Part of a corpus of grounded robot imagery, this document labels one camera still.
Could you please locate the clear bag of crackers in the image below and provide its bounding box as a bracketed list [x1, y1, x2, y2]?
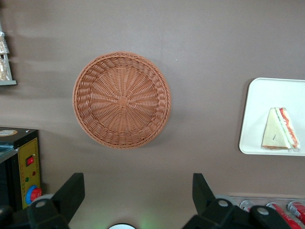
[0, 32, 10, 54]
[0, 58, 11, 81]

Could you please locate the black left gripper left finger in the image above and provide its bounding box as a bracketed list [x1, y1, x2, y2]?
[27, 173, 86, 229]

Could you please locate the grey snack tray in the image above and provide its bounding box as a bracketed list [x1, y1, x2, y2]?
[0, 23, 18, 86]

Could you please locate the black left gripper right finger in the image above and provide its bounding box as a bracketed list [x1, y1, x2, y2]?
[182, 173, 248, 229]

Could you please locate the clear acrylic bottle rack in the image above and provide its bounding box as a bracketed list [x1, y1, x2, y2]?
[228, 195, 305, 229]

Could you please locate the triangle sandwich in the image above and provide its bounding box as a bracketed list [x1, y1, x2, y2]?
[261, 107, 301, 153]

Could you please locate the black food warmer cabinet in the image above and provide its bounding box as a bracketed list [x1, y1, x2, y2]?
[0, 127, 43, 212]

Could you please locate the cream plastic tray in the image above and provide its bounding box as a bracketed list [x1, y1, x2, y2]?
[238, 77, 305, 157]

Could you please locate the round brown wicker basket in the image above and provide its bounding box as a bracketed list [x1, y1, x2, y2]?
[72, 51, 172, 150]

